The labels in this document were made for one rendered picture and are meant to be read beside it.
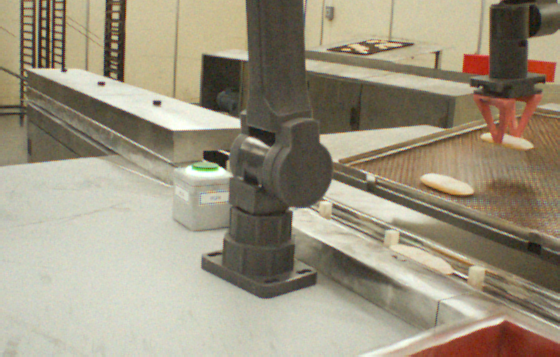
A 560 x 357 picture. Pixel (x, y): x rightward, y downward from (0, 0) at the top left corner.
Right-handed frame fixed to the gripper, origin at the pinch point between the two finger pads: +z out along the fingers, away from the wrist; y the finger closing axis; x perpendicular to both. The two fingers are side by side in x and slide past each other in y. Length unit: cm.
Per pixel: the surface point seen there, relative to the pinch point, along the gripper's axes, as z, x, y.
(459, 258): 7.2, -16.8, -25.3
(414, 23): 28, 407, 319
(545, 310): 7.8, -30.5, -26.2
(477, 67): 43, 250, 241
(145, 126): 1, 51, -40
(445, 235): 13.2, 0.0, -12.3
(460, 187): 4.2, -4.4, -13.7
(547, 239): 4.5, -23.6, -18.1
